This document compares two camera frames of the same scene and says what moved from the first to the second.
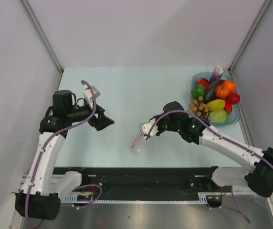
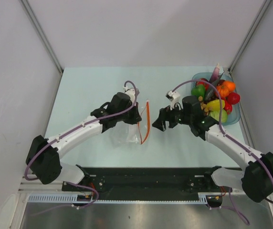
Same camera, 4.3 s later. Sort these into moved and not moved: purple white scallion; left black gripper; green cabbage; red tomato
Moved: left black gripper
Not moved: purple white scallion; green cabbage; red tomato
